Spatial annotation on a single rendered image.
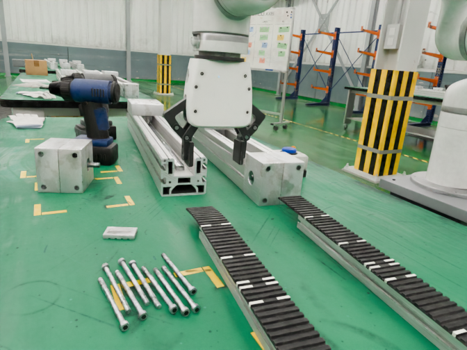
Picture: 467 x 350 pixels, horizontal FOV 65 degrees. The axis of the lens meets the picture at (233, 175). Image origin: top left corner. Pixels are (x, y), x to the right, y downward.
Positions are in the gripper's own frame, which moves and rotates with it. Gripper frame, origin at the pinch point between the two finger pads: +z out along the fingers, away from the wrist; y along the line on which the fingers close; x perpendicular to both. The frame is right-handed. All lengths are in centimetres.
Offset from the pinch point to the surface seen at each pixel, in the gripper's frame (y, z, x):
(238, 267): -1.5, 10.5, -16.3
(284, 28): 284, -71, 508
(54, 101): -36, 15, 183
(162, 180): -4.2, 11.1, 21.6
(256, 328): -2.5, 13.0, -24.7
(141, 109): -1, 3, 76
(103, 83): -14.7, -7.3, 46.0
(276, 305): -0.3, 10.5, -24.7
